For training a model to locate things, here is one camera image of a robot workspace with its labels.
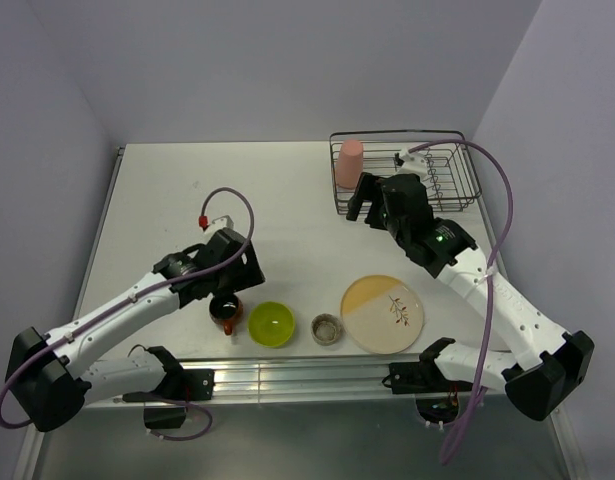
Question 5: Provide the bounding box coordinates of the pink plastic cup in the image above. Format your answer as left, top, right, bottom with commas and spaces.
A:
335, 139, 364, 189

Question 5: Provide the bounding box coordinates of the lime green bowl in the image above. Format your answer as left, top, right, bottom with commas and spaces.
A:
247, 301, 296, 348

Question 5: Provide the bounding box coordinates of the speckled ceramic cup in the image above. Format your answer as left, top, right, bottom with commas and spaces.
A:
311, 313, 343, 346

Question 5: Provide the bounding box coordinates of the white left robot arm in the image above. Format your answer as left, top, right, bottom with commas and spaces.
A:
5, 227, 265, 432

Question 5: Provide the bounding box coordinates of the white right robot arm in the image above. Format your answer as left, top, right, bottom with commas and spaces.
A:
346, 173, 594, 421

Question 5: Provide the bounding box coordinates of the yellow cream floral plate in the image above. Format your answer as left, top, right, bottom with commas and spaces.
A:
340, 275, 425, 355

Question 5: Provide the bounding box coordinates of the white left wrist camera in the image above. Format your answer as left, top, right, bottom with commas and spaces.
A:
198, 215, 234, 238

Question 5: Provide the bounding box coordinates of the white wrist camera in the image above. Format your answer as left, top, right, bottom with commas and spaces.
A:
394, 149, 430, 181
198, 215, 234, 238

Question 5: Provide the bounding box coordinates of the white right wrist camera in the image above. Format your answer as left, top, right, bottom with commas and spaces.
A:
394, 149, 430, 181

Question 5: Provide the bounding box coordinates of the metal wire dish rack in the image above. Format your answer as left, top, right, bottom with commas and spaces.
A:
329, 129, 481, 215

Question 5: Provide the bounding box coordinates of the aluminium rail frame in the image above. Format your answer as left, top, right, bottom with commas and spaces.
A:
73, 142, 491, 402

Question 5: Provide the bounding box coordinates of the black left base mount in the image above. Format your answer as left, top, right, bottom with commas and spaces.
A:
143, 369, 215, 431

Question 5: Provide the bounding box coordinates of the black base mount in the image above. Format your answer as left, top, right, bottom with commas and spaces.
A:
143, 369, 215, 431
381, 361, 472, 395

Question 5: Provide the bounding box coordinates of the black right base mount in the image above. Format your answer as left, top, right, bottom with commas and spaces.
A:
381, 361, 472, 395

